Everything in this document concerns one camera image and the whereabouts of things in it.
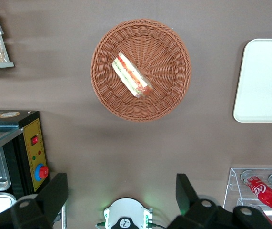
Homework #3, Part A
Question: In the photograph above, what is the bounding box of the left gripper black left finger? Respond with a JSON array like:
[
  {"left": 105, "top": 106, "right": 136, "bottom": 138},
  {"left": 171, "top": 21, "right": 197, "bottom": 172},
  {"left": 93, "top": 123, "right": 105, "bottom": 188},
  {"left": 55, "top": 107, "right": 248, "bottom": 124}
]
[{"left": 10, "top": 173, "right": 69, "bottom": 229}]

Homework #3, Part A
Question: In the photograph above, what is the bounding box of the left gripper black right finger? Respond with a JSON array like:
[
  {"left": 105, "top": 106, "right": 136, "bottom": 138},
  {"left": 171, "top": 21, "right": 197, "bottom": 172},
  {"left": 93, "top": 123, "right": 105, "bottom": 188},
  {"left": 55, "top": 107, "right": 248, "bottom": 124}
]
[{"left": 168, "top": 173, "right": 224, "bottom": 229}]

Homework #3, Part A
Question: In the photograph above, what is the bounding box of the triangle sandwich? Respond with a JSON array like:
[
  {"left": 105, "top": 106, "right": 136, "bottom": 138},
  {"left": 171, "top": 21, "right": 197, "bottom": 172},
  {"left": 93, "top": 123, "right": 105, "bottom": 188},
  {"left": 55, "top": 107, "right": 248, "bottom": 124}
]
[{"left": 111, "top": 52, "right": 154, "bottom": 99}]

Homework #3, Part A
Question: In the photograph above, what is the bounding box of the beige plastic tray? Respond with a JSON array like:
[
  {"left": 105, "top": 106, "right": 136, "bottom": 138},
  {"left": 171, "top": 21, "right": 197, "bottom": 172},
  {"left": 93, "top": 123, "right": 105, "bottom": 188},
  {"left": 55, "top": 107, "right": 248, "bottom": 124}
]
[{"left": 232, "top": 38, "right": 272, "bottom": 123}]

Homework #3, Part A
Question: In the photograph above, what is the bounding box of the round brown wicker basket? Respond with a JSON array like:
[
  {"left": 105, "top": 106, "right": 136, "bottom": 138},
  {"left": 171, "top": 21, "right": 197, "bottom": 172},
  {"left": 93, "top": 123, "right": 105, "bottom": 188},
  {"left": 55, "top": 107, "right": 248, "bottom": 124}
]
[{"left": 90, "top": 19, "right": 191, "bottom": 123}]

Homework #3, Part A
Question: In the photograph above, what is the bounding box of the clear acrylic bottle rack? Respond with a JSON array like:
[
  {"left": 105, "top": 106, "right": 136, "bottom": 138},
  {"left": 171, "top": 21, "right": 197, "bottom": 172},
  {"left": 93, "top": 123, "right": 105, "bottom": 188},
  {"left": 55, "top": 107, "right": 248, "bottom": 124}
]
[{"left": 222, "top": 167, "right": 272, "bottom": 229}]

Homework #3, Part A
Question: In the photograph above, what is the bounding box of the black food warmer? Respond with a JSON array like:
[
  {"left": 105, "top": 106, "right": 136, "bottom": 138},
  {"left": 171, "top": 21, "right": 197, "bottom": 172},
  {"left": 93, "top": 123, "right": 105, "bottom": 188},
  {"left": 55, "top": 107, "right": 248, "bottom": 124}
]
[{"left": 0, "top": 109, "right": 50, "bottom": 210}]

